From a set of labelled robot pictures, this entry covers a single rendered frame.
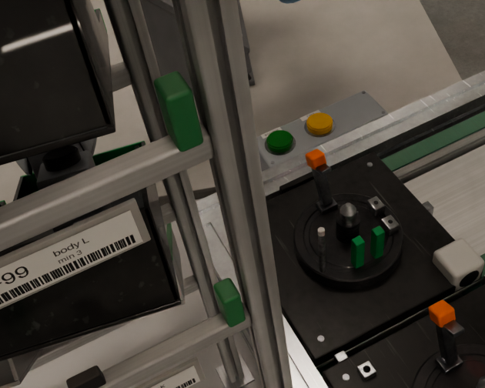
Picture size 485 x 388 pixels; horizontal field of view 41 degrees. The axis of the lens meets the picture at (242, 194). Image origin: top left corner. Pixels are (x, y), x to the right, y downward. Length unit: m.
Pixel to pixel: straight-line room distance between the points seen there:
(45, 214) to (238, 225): 0.10
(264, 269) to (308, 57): 0.96
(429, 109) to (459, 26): 1.80
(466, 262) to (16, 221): 0.63
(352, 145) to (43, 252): 0.75
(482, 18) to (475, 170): 1.91
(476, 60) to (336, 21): 1.35
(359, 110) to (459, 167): 0.17
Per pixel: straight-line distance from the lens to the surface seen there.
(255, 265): 0.37
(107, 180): 0.28
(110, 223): 0.29
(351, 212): 0.79
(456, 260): 0.83
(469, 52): 2.71
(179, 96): 0.26
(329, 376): 0.76
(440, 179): 1.00
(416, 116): 1.03
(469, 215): 0.96
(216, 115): 0.27
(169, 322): 0.94
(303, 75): 1.26
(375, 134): 1.00
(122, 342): 0.95
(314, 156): 0.81
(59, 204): 0.28
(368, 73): 1.25
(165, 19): 1.15
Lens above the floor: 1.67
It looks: 50 degrees down
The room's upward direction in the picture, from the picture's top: 11 degrees counter-clockwise
